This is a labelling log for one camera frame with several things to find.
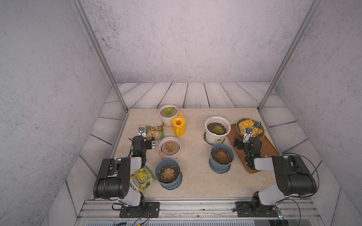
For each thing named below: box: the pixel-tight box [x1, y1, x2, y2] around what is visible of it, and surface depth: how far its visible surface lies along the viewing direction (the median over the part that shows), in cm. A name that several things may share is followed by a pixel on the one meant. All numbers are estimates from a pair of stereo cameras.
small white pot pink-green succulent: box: [159, 136, 181, 160], surface depth 88 cm
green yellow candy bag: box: [129, 165, 157, 193], surface depth 82 cm
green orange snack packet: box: [145, 124, 165, 140], surface depth 107 cm
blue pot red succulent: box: [209, 144, 234, 174], surface depth 86 cm
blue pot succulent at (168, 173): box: [155, 158, 183, 191], surface depth 80 cm
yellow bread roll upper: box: [239, 119, 256, 129], surface depth 106 cm
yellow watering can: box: [172, 112, 187, 138], surface depth 100 cm
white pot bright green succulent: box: [159, 104, 179, 128], surface depth 106 cm
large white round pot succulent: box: [205, 116, 231, 146], surface depth 97 cm
